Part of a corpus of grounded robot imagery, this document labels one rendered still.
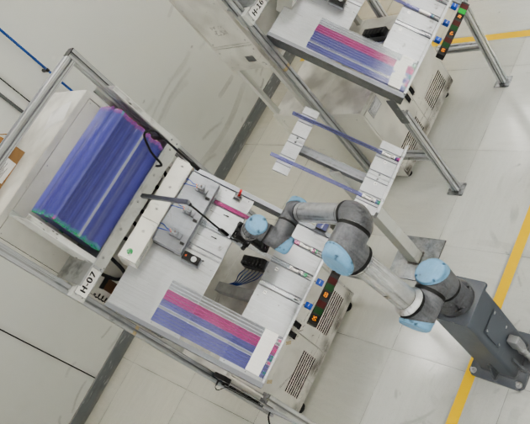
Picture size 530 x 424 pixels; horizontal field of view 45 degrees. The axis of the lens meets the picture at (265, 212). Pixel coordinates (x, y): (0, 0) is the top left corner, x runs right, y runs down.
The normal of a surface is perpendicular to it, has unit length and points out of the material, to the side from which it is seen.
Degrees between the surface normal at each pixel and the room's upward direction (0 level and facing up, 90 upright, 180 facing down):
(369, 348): 0
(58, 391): 90
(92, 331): 90
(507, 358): 90
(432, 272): 8
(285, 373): 90
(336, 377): 0
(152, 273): 44
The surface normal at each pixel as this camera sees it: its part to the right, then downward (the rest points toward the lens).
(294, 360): 0.68, 0.10
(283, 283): 0.06, -0.32
